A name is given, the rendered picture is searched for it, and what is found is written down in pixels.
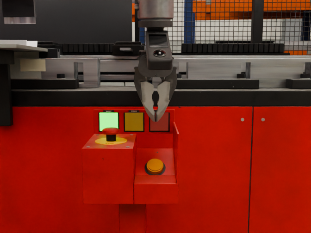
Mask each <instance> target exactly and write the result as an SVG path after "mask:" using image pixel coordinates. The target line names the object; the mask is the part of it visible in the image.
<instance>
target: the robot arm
mask: <svg viewBox="0 0 311 233"><path fill-rule="evenodd" d="M137 2H138V3H139V4H135V5H134V8H135V9H138V11H137V18H138V19H140V20H141V21H139V22H138V27H143V28H147V31H146V35H145V41H146V50H139V57H138V58H137V59H138V60H139V64H138V67H134V69H135V74H134V85H135V88H136V91H137V93H138V95H139V97H140V100H141V101H142V104H143V106H144V108H145V110H146V112H147V114H148V116H149V117H150V118H151V120H152V121H154V122H157V121H159V120H160V118H161V117H162V116H163V114H164V112H165V110H166V108H167V106H168V104H169V101H170V99H171V97H172V95H173V93H174V91H175V88H176V85H177V75H176V69H177V67H173V64H172V62H173V59H174V58H173V57H172V51H171V48H170V42H169V36H168V31H164V28H168V27H172V21H171V19H173V18H174V0H137ZM146 77H147V78H146ZM151 77H160V78H161V80H163V82H161V83H160V84H158V85H157V92H158V94H159V99H158V101H157V105H158V109H157V111H156V114H155V111H154V109H153V105H154V101H153V100H152V94H153V92H154V86H153V84H151V83H150V82H148V80H150V78H151ZM164 77H165V78H164Z"/></svg>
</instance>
